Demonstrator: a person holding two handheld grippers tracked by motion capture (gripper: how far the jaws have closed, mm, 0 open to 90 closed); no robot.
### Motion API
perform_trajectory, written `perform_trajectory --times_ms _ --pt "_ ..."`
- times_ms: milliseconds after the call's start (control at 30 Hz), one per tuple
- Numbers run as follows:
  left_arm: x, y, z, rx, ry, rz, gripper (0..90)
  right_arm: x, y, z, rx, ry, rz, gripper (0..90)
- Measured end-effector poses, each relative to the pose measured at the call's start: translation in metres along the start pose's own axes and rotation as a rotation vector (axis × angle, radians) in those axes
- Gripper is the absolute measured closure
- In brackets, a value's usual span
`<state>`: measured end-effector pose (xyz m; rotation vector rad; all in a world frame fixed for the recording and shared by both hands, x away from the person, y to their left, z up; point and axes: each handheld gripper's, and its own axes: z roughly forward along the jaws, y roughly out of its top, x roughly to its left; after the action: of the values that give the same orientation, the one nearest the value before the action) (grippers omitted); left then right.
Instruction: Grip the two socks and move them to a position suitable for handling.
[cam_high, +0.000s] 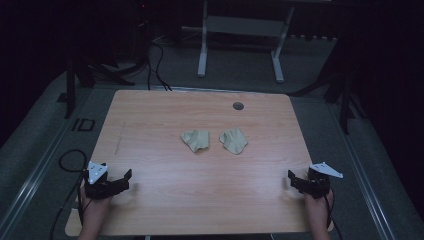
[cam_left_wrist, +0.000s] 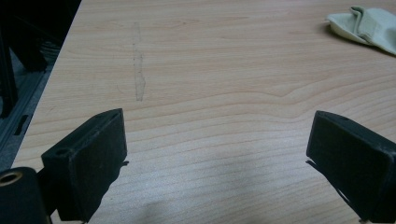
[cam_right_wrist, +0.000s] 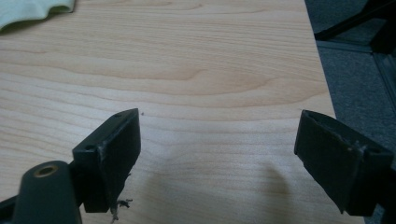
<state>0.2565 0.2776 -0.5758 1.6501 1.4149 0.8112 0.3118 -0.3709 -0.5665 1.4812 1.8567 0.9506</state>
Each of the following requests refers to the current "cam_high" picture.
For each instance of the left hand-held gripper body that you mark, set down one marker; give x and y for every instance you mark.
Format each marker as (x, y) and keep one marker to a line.
(96, 186)

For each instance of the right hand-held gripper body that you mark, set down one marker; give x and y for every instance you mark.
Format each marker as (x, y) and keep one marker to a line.
(318, 183)

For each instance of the pale green sock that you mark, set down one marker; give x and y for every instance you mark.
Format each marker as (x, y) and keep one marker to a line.
(196, 140)
(234, 141)

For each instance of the person's left hand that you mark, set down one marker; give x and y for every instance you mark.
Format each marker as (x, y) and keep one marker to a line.
(95, 208)

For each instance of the person's right hand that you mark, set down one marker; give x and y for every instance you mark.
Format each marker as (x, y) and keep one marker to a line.
(316, 206)

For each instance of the black metal stand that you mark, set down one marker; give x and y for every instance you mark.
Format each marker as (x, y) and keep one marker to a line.
(345, 100)
(70, 83)

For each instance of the metal floor rail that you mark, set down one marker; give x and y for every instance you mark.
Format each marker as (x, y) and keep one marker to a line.
(365, 180)
(36, 170)

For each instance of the white metal desk frame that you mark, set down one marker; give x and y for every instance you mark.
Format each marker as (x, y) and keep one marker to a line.
(245, 26)

